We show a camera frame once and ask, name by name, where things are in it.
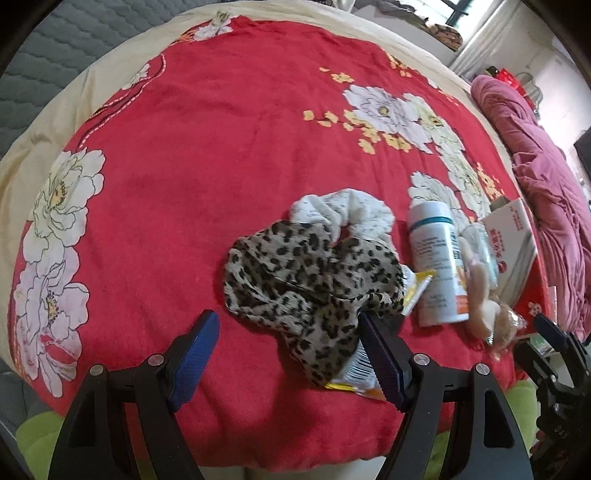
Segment grey quilted headboard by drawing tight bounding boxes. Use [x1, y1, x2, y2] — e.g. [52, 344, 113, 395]
[0, 0, 185, 158]

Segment leopard print scrunchie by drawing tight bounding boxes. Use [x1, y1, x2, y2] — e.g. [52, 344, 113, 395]
[222, 220, 407, 388]

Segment white orange vitamin bottle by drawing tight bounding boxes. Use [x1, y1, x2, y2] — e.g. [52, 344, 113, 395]
[406, 200, 472, 328]

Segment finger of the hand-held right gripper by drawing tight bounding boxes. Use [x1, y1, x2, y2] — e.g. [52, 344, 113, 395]
[512, 339, 561, 398]
[533, 313, 589, 365]

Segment brown blanket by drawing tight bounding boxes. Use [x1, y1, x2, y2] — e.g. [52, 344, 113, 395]
[425, 21, 465, 51]

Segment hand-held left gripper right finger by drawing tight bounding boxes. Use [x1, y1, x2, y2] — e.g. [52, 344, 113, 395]
[358, 311, 536, 480]

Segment clear bag of snacks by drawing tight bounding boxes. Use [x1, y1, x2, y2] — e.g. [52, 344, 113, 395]
[462, 263, 506, 342]

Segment white sheer curtain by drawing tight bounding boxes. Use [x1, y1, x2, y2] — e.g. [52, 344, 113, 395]
[450, 14, 555, 84]

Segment white scrunchie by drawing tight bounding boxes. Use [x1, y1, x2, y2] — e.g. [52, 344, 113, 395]
[290, 188, 395, 250]

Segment white yellow sachet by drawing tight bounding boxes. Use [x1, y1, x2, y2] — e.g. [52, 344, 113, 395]
[399, 270, 437, 317]
[323, 346, 387, 400]

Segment pink quilt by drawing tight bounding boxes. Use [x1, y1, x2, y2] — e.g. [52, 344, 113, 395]
[470, 74, 591, 342]

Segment black television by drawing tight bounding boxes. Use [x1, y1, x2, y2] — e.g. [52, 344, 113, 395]
[574, 134, 591, 171]

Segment window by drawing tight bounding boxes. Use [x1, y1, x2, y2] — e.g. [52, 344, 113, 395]
[443, 0, 490, 28]

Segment red bags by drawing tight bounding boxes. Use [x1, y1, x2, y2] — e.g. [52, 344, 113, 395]
[485, 67, 527, 95]

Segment red tissue pack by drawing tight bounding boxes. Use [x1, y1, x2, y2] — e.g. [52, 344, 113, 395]
[480, 198, 539, 301]

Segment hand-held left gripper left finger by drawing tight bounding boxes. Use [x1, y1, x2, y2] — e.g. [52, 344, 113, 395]
[51, 309, 221, 480]

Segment green mat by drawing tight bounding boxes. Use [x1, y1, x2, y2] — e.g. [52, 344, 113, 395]
[16, 383, 546, 480]

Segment red floral blanket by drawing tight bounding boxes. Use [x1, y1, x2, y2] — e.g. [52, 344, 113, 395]
[9, 21, 557, 444]

